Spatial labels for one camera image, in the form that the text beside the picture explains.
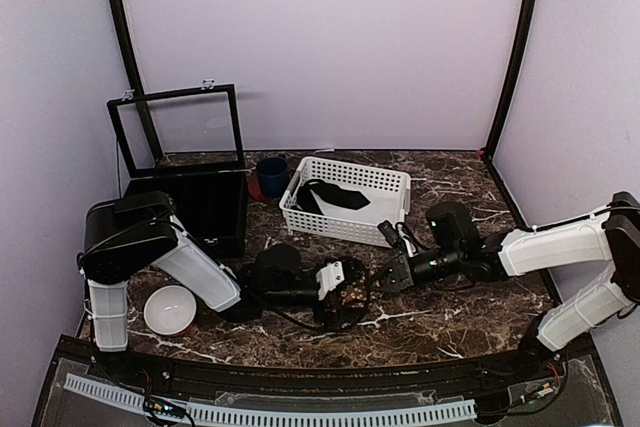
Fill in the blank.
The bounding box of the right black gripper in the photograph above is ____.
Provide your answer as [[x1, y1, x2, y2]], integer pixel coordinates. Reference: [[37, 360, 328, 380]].
[[366, 243, 464, 294]]

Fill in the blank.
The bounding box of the brown floral patterned tie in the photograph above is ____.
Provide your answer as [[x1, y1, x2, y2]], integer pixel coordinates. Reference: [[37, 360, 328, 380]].
[[332, 278, 368, 310]]

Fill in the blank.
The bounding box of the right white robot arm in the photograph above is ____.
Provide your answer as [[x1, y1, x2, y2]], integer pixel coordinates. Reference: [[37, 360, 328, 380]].
[[378, 191, 639, 381]]

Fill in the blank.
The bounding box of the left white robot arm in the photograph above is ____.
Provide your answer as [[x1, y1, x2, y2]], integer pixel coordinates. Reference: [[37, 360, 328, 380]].
[[76, 191, 371, 383]]

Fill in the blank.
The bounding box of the red round coaster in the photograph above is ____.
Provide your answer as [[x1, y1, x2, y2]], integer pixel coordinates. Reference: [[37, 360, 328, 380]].
[[248, 175, 271, 204]]

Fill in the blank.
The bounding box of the white perforated plastic basket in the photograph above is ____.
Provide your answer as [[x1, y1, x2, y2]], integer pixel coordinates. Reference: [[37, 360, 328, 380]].
[[279, 156, 411, 247]]

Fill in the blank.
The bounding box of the black tie in basket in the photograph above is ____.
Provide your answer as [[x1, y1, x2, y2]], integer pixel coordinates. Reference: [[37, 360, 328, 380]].
[[296, 179, 370, 215]]

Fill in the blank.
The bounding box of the dark blue mug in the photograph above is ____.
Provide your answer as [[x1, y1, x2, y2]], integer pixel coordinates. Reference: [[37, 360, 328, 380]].
[[256, 156, 289, 199]]

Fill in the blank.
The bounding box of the white bowl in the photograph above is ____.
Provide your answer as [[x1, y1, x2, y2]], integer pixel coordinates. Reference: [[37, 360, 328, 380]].
[[143, 285, 197, 336]]

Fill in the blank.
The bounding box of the black glass-lid display box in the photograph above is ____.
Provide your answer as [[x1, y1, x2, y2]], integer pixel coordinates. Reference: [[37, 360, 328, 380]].
[[107, 84, 248, 258]]

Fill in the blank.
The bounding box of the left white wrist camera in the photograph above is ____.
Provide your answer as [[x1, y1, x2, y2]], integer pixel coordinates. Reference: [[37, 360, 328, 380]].
[[315, 261, 345, 301]]

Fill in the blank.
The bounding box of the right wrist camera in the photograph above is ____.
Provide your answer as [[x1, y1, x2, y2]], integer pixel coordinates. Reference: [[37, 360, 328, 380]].
[[377, 220, 421, 257]]

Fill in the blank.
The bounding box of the black curved front rail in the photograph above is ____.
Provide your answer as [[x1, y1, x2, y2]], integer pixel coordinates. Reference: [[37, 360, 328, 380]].
[[94, 319, 571, 401]]

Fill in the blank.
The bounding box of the white slotted cable duct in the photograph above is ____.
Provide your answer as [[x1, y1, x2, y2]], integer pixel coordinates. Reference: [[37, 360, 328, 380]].
[[63, 373, 477, 426]]

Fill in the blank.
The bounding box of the right black frame post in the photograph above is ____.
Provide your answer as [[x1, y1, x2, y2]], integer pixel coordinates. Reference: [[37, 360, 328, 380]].
[[481, 0, 536, 163]]

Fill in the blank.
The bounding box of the black frame post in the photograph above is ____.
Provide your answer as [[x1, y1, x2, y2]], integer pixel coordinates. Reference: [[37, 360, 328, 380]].
[[481, 0, 536, 163], [109, 0, 163, 161]]

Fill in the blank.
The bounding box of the left black frame post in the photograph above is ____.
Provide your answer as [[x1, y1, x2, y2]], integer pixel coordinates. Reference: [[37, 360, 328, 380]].
[[109, 0, 163, 161]]

